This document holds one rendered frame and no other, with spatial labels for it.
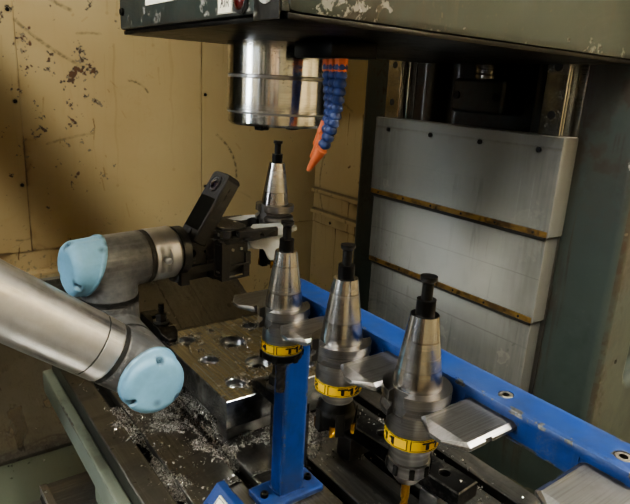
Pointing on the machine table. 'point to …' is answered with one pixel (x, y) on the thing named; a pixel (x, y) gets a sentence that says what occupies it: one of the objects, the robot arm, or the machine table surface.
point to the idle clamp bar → (442, 478)
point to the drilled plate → (242, 407)
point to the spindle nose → (273, 85)
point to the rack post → (289, 441)
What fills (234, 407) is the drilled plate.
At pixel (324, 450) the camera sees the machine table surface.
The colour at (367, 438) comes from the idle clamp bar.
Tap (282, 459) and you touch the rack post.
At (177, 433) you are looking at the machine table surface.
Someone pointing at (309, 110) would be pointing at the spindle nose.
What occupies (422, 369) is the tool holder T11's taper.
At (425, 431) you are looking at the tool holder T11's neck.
